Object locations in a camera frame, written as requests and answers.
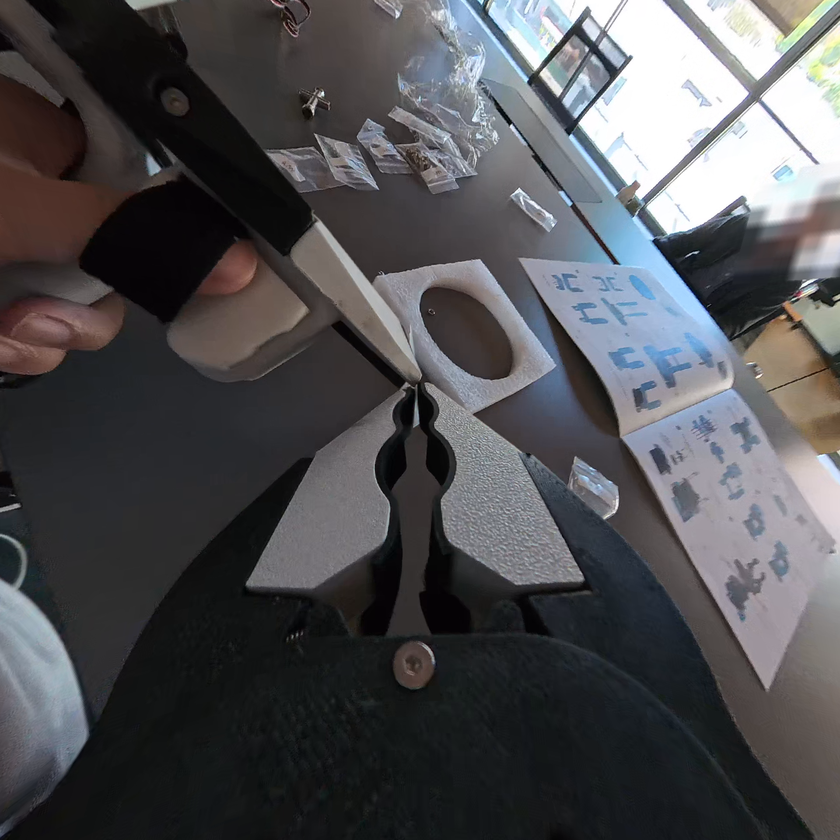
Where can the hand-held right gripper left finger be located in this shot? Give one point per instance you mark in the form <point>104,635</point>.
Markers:
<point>328,518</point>

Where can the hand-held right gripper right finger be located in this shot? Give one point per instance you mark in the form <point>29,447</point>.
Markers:
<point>512,525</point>

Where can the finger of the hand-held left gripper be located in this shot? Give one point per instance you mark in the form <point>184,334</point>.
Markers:
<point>341,289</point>
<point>367,351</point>

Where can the person's left hand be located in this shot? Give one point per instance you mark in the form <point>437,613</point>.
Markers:
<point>39,216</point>

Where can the crumpled clear screw bag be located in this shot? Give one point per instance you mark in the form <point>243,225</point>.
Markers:
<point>594,489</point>

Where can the group of flat parts bags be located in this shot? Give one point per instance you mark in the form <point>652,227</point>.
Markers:
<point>341,161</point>

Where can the printed instruction manual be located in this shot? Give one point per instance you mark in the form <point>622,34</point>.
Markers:
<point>590,315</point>

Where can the crumpled clear plastic wrap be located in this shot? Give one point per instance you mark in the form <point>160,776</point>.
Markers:
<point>453,85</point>

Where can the dark brown table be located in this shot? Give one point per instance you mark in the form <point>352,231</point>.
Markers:
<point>544,144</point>

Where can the light wooden cabinet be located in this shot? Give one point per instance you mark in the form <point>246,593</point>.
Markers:
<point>794,387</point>

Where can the person's striped jacket torso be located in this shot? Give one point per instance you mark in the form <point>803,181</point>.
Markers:
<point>33,689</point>

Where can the large window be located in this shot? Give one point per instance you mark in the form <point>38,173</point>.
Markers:
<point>689,118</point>

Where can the white foam frame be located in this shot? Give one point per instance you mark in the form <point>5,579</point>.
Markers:
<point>397,292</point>

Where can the black metal chair frame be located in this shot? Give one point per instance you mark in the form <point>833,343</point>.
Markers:
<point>577,59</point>

